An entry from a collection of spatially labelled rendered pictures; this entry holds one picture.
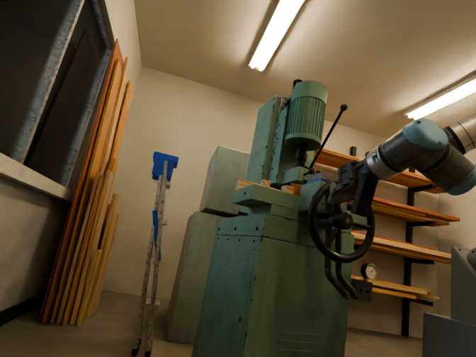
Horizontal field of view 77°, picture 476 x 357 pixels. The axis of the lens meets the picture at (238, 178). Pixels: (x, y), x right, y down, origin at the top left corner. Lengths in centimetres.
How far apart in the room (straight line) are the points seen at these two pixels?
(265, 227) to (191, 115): 296
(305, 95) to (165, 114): 266
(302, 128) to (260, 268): 68
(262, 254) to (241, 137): 294
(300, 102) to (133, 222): 263
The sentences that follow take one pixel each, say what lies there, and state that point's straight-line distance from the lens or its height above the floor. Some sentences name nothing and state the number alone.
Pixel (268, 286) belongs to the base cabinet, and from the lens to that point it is 117.
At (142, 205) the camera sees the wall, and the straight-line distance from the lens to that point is 366.
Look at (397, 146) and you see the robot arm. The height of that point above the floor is 95.
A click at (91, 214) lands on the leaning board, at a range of 227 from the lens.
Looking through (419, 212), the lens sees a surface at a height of 155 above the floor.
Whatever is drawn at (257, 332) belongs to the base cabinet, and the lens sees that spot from 119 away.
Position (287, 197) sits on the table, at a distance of 121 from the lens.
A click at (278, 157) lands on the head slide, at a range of 153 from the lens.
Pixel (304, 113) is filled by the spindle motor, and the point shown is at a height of 132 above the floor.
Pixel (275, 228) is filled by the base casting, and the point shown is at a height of 75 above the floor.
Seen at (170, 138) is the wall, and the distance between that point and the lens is 384.
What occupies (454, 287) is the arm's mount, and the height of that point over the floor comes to 66.
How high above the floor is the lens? 63
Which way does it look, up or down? 14 degrees up
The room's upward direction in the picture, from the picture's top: 11 degrees clockwise
